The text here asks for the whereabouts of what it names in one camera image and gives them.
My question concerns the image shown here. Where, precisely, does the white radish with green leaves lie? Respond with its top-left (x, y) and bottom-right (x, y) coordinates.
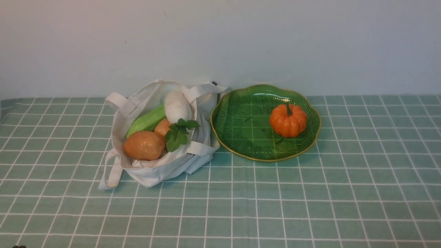
top-left (164, 91), bottom-right (200, 152)

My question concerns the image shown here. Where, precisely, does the white cloth tote bag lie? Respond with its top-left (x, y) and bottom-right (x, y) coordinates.
top-left (98, 80), bottom-right (230, 190)

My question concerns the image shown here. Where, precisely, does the green leaf-shaped glass plate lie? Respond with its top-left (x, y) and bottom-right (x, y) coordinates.
top-left (211, 84), bottom-right (322, 162)

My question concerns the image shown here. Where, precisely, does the small orange pumpkin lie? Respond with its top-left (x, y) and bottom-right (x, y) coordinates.
top-left (269, 99), bottom-right (308, 138)

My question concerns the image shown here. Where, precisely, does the green cucumber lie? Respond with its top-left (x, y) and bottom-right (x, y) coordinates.
top-left (126, 105), bottom-right (166, 138)

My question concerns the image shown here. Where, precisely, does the large brown potato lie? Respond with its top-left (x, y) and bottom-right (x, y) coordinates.
top-left (123, 131), bottom-right (166, 161)

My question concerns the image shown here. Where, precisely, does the green checkered tablecloth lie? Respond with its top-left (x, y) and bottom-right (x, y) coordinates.
top-left (0, 95), bottom-right (441, 248)

